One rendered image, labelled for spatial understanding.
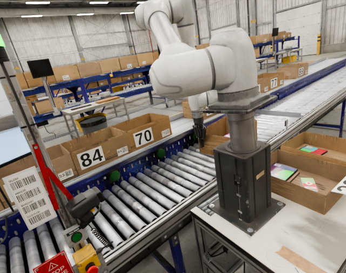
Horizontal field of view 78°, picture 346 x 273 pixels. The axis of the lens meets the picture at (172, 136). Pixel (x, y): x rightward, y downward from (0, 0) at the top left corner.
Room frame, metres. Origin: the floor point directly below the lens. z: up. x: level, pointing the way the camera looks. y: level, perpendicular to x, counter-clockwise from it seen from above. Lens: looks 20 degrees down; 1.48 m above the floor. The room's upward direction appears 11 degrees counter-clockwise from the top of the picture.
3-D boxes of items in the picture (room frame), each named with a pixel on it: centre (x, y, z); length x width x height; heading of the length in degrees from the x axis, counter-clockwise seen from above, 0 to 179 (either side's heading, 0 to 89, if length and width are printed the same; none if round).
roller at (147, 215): (1.07, 0.31, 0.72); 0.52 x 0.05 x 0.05; 36
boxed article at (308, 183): (0.86, -0.61, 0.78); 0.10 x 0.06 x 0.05; 157
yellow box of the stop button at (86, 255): (0.62, 0.36, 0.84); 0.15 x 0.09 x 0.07; 126
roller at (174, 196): (1.19, 0.15, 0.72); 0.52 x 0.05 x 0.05; 36
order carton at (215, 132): (1.55, -0.43, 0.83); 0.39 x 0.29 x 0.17; 131
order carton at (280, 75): (2.83, -1.35, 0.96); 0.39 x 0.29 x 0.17; 126
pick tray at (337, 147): (1.11, -0.88, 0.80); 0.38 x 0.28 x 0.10; 29
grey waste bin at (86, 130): (4.06, 1.45, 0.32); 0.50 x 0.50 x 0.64
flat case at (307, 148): (1.19, -0.83, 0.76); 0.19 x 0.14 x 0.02; 116
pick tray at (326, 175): (0.93, -0.60, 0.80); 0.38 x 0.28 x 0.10; 31
